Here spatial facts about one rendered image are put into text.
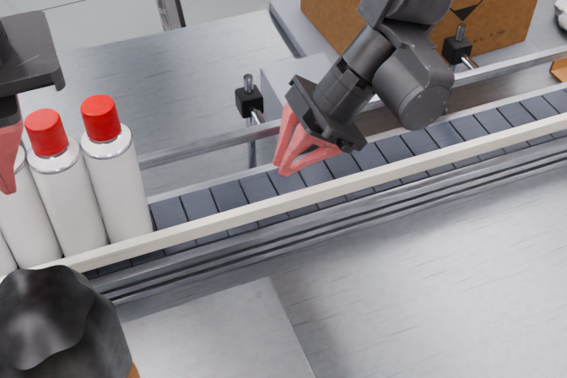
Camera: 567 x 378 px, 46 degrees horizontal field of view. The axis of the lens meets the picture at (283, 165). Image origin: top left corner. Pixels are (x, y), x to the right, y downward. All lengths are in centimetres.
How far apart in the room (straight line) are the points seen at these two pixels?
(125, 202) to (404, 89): 31
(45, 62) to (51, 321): 14
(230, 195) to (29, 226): 24
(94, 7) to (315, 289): 222
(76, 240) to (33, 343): 37
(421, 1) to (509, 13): 44
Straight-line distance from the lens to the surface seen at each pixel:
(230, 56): 113
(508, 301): 84
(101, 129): 66
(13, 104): 39
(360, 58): 72
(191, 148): 78
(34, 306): 41
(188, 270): 80
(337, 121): 74
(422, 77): 67
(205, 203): 83
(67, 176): 68
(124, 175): 70
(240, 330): 72
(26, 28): 41
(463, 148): 87
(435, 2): 71
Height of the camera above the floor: 150
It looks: 46 degrees down
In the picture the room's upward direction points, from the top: straight up
